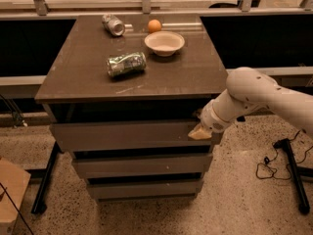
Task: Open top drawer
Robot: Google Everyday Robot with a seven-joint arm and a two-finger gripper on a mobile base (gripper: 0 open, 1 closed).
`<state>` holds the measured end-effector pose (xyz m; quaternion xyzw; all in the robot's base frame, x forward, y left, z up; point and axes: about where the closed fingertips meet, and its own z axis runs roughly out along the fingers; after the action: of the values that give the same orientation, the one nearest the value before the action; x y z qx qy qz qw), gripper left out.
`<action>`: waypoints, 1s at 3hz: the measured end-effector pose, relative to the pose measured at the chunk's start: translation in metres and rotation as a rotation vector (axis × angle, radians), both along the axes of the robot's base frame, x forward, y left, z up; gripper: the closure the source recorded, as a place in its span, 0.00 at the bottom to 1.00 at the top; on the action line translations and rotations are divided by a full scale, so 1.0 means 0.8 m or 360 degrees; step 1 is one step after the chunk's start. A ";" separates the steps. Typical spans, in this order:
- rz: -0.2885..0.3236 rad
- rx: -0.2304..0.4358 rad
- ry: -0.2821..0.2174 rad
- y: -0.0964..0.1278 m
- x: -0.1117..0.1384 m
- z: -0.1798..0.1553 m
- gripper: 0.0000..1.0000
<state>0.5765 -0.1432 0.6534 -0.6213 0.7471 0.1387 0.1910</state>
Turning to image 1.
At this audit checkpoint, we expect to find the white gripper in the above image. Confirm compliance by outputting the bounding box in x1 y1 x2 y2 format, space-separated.
188 99 234 140

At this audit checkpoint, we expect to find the grey top drawer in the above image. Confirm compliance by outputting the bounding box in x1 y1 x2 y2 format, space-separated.
51 120 222 152

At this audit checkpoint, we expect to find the grey drawer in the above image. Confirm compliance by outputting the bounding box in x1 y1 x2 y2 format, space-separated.
87 179 203 199
72 154 212 178
51 120 222 152

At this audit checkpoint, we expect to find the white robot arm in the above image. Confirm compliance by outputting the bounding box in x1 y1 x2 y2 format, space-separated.
188 67 313 140

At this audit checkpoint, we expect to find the grey bottom drawer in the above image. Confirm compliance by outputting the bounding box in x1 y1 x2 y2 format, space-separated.
87 179 203 199

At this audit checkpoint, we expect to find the dark grey drawer cabinet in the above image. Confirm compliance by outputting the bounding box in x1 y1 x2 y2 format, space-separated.
35 16 227 200

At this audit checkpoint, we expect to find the grey middle drawer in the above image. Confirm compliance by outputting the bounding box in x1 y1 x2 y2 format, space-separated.
72 154 212 178

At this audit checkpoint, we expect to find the white paper bowl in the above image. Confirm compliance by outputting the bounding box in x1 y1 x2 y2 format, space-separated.
144 30 185 57

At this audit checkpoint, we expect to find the crushed green soda can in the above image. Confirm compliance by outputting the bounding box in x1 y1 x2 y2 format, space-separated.
107 52 146 77

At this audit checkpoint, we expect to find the orange fruit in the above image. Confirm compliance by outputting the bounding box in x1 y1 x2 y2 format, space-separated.
148 20 162 33

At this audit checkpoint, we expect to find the black right table leg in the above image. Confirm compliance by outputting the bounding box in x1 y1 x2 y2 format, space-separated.
274 139 312 214

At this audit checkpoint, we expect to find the black table leg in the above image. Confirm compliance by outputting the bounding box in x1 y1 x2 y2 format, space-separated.
274 139 312 214
30 142 62 214

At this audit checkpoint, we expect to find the silver can lying down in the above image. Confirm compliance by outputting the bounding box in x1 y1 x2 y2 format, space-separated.
102 14 125 36

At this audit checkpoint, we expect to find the black left table leg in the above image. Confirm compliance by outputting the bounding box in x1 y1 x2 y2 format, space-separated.
30 142 62 214

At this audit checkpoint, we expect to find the brown cardboard box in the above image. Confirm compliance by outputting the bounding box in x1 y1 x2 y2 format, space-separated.
0 158 30 235

